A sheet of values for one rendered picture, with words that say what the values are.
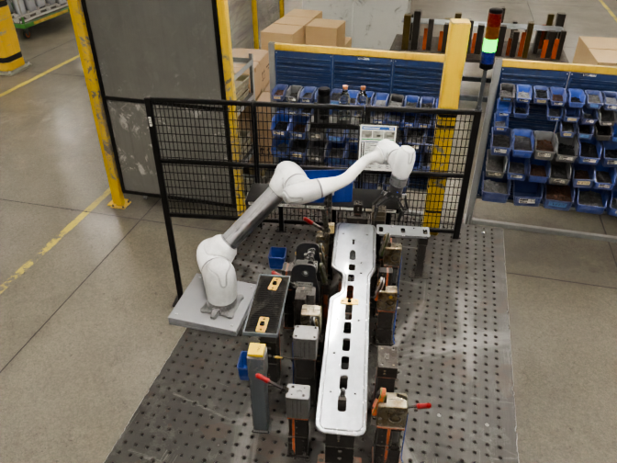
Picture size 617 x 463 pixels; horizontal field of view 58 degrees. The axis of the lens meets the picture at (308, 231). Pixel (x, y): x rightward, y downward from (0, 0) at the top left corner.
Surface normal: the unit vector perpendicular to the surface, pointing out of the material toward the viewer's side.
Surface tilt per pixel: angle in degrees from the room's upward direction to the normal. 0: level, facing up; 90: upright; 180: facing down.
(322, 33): 90
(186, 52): 91
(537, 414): 0
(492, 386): 0
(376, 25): 90
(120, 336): 0
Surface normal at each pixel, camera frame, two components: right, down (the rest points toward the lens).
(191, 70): -0.24, 0.56
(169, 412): 0.00, -0.83
